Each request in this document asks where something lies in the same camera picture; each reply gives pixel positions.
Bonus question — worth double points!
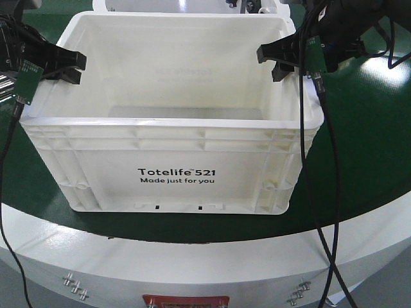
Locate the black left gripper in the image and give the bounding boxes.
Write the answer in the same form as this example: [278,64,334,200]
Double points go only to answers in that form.
[1,1,87,85]

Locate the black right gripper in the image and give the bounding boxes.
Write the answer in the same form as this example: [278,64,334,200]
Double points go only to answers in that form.
[256,1,387,82]

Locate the white Totelife plastic crate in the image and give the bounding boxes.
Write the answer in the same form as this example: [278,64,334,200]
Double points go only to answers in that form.
[19,12,325,215]

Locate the green left circuit board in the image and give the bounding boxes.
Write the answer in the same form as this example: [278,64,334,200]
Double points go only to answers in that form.
[14,60,44,105]

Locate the steel roller conveyor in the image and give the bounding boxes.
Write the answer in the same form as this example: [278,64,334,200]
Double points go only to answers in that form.
[0,71,17,100]

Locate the black bearing mounts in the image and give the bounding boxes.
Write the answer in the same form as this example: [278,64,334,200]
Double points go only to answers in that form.
[225,0,261,13]

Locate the white outer conveyor rim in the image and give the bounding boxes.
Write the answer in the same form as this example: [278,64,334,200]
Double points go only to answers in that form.
[0,189,411,308]

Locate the red warning label plate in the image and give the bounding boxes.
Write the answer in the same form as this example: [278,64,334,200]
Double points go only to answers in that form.
[143,295,230,308]

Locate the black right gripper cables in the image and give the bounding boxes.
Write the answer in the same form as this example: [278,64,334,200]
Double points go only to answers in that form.
[297,0,411,308]

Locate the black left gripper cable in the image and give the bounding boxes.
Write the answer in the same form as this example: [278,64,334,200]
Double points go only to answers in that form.
[0,96,33,308]

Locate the white inner conveyor ring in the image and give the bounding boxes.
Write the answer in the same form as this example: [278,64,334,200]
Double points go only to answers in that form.
[92,0,292,17]

